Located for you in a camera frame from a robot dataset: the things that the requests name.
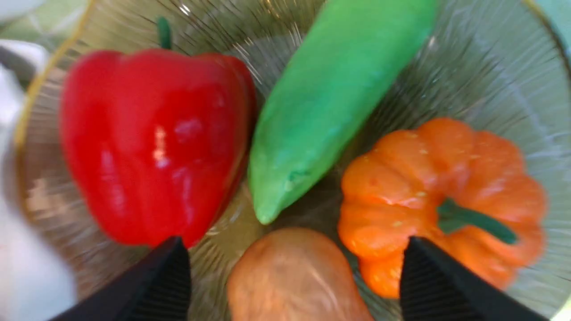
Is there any gold wire basket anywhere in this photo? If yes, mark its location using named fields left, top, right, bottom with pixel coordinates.
left=13, top=0, right=571, bottom=321

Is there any white cloth bag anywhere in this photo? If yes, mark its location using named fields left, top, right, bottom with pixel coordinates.
left=0, top=37, right=77, bottom=321

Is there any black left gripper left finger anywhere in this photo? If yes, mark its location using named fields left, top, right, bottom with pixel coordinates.
left=55, top=237, right=192, bottom=321

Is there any orange pumpkin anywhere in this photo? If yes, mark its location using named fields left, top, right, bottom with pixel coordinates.
left=337, top=118, right=549, bottom=299

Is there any red bell pepper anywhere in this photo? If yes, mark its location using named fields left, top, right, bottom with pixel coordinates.
left=60, top=17, right=257, bottom=248

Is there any brown potato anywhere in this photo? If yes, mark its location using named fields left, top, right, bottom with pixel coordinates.
left=227, top=227, right=373, bottom=321

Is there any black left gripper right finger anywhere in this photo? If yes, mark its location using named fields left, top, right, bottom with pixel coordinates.
left=400, top=236, right=545, bottom=321

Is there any green pea pod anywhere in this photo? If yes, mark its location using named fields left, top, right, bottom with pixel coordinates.
left=248, top=0, right=439, bottom=224

